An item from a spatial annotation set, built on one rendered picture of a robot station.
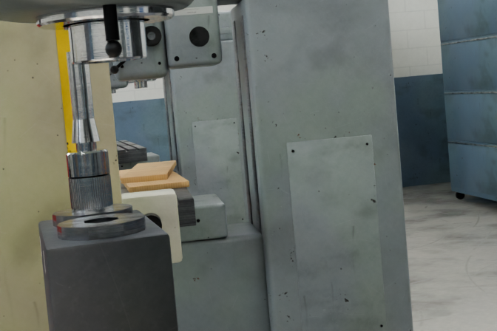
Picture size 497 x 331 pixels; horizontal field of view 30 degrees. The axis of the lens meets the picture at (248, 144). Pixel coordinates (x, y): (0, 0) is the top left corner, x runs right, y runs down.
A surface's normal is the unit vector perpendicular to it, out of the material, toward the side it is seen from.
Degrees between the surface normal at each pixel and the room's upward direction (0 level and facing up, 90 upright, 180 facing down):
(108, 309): 90
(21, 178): 90
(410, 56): 90
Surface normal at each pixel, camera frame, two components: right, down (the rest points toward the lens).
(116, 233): 0.44, 0.02
